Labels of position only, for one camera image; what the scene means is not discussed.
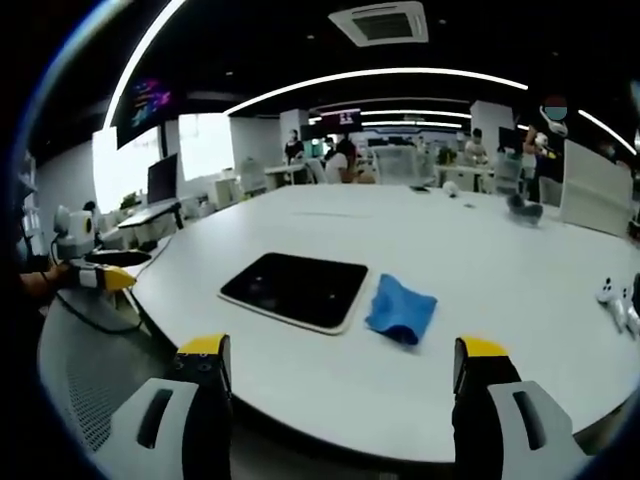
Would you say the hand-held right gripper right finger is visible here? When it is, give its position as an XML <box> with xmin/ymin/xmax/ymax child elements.
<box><xmin>452</xmin><ymin>336</ymin><xmax>594</xmax><ymax>480</ymax></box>

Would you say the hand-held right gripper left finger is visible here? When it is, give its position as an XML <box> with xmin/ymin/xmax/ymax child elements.
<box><xmin>94</xmin><ymin>333</ymin><xmax>235</xmax><ymax>480</ymax></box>

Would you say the blue cleaning cloth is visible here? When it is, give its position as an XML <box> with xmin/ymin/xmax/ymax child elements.
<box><xmin>364</xmin><ymin>272</ymin><xmax>439</xmax><ymax>346</ymax></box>

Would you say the rectangular mirror with white frame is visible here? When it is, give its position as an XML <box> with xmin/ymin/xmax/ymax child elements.
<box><xmin>217</xmin><ymin>252</ymin><xmax>370</xmax><ymax>336</ymax></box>

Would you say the grey cloth bundle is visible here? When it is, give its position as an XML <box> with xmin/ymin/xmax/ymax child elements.
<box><xmin>505</xmin><ymin>192</ymin><xmax>545</xmax><ymax>227</ymax></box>

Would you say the person's left hand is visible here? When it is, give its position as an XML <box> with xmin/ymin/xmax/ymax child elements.
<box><xmin>19</xmin><ymin>262</ymin><xmax>71</xmax><ymax>299</ymax></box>

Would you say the grey mesh office chair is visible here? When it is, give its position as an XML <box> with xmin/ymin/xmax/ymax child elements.
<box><xmin>37</xmin><ymin>279</ymin><xmax>236</xmax><ymax>480</ymax></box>

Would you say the dark computer monitor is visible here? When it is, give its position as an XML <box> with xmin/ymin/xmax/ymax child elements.
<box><xmin>146</xmin><ymin>152</ymin><xmax>180</xmax><ymax>205</ymax></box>

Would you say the white hand-held gripper on table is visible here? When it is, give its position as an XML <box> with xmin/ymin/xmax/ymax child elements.
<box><xmin>595</xmin><ymin>272</ymin><xmax>640</xmax><ymax>341</ymax></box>

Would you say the white partition board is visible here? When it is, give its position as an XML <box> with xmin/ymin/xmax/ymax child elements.
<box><xmin>557</xmin><ymin>138</ymin><xmax>635</xmax><ymax>239</ymax></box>

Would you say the hanging display screen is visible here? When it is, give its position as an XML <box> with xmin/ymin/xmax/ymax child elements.
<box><xmin>319</xmin><ymin>107</ymin><xmax>364</xmax><ymax>133</ymax></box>

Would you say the white mesh office chair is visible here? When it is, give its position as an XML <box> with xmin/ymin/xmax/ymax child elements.
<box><xmin>372</xmin><ymin>144</ymin><xmax>436</xmax><ymax>187</ymax></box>

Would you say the ceiling air conditioner vent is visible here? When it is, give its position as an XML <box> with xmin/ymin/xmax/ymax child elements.
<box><xmin>328</xmin><ymin>0</ymin><xmax>430</xmax><ymax>48</ymax></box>

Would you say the black cable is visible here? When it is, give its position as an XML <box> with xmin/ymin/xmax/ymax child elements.
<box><xmin>49</xmin><ymin>234</ymin><xmax>174</xmax><ymax>335</ymax></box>

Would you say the colourful wall screen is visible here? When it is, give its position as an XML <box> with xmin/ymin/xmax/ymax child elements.
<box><xmin>114</xmin><ymin>74</ymin><xmax>176</xmax><ymax>150</ymax></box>

